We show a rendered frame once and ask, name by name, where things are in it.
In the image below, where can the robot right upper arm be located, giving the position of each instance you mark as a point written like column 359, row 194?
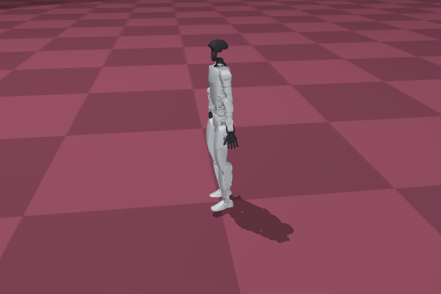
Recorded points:
column 208, row 90

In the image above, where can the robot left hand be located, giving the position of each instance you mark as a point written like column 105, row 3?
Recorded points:
column 231, row 138

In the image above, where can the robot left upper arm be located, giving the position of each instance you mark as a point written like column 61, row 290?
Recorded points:
column 225, row 77

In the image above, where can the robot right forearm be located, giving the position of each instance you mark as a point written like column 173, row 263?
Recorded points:
column 211, row 106

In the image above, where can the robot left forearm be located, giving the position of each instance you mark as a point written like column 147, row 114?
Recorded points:
column 229, row 109

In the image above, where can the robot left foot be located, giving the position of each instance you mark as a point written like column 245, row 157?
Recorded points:
column 222, row 205

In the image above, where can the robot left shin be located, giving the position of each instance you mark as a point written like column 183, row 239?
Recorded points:
column 225, row 181

